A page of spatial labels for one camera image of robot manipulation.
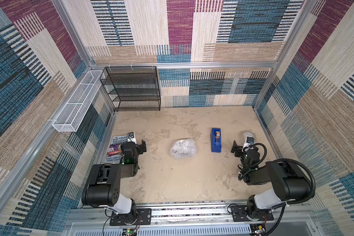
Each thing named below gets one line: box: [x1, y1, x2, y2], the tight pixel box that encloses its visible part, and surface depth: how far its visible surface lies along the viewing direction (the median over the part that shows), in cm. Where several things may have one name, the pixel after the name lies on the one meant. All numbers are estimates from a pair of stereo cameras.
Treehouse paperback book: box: [105, 133, 138, 163], surface depth 98 cm
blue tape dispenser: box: [210, 127, 222, 153], surface depth 98 cm
